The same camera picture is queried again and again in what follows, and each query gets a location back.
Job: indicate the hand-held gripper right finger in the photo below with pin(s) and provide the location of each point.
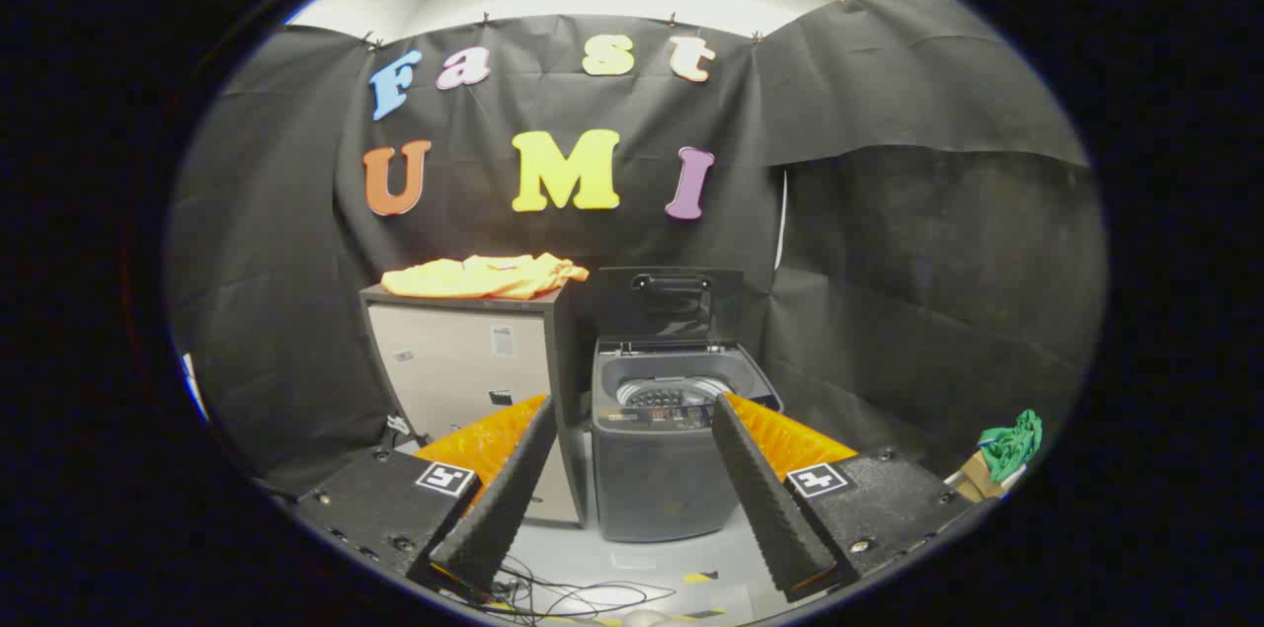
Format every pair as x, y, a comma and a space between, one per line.
765, 499

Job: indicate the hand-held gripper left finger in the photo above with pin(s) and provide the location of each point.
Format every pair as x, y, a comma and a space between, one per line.
513, 489

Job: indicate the grey washing machine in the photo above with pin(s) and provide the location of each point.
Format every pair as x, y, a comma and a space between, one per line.
652, 479

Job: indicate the orange polo shirt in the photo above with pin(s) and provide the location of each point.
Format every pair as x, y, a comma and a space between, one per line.
474, 276

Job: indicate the beige cabinet with dark top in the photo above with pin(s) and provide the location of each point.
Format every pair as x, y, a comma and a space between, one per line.
444, 360

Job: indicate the brown cardboard box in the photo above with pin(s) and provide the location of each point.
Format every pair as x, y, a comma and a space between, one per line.
978, 479

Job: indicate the green cloth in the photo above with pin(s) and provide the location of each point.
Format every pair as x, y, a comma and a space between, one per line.
1012, 444

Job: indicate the white and blue board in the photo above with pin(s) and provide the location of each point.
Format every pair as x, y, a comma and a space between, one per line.
194, 385

